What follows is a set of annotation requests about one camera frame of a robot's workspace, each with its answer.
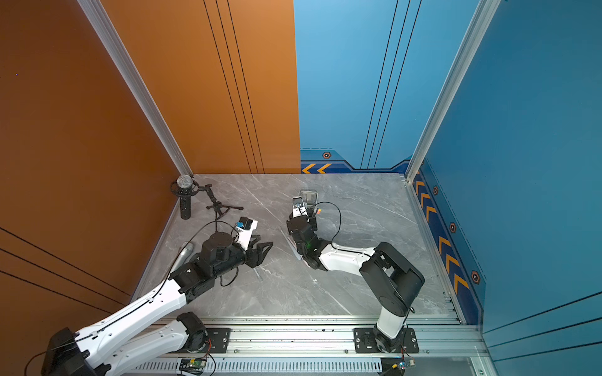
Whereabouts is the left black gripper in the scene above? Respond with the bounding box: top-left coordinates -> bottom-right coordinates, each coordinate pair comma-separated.
212,232 -> 274,281

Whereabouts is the light blue toothbrush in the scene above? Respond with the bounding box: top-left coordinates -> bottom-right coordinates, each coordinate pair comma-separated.
285,238 -> 302,260

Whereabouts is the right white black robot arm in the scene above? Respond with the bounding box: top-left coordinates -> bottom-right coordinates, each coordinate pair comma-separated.
286,209 -> 425,353

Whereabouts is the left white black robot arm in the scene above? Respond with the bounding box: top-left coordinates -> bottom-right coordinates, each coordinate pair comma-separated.
41,232 -> 274,375

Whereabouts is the far clear plastic cup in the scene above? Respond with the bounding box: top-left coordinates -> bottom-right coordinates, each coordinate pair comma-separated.
299,190 -> 318,205

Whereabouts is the black mini tripod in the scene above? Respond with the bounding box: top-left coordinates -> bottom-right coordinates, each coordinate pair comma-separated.
198,184 -> 244,232

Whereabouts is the silver metal cylinder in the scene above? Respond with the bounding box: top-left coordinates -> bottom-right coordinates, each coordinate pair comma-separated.
169,242 -> 194,274

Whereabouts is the left green circuit board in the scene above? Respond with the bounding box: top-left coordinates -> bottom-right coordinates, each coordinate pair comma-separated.
178,357 -> 207,375

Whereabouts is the green circuit board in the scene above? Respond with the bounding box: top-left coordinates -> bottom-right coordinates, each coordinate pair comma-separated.
388,359 -> 415,376
178,357 -> 207,375

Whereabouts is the right green circuit board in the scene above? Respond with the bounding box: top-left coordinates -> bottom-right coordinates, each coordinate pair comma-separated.
388,359 -> 415,376

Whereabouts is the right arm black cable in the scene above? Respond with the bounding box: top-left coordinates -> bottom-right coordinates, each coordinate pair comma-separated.
312,201 -> 377,257

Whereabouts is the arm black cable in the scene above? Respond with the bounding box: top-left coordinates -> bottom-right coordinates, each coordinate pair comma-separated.
312,201 -> 377,257
23,219 -> 241,376

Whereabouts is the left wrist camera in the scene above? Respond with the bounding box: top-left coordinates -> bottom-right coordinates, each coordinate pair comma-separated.
235,217 -> 258,250

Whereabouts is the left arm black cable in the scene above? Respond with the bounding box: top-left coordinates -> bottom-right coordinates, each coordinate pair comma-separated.
23,219 -> 241,376

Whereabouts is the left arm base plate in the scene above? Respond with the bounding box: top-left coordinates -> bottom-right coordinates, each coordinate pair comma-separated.
174,327 -> 231,355

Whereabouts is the aluminium rail frame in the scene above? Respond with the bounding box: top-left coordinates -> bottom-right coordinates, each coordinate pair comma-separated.
126,316 -> 497,375

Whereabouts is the black microphone with mount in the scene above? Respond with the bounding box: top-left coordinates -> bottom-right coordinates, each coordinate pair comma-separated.
170,175 -> 199,220

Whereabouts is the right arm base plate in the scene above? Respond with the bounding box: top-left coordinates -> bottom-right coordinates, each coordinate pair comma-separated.
353,327 -> 420,354

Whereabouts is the right aluminium corner post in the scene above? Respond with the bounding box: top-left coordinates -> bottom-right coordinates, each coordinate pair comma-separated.
405,0 -> 501,183

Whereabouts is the aluminium corner post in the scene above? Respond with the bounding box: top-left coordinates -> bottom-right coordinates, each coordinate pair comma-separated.
405,0 -> 501,183
78,0 -> 193,175

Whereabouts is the left aluminium corner post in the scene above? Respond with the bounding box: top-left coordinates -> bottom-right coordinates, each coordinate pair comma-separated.
78,0 -> 193,175

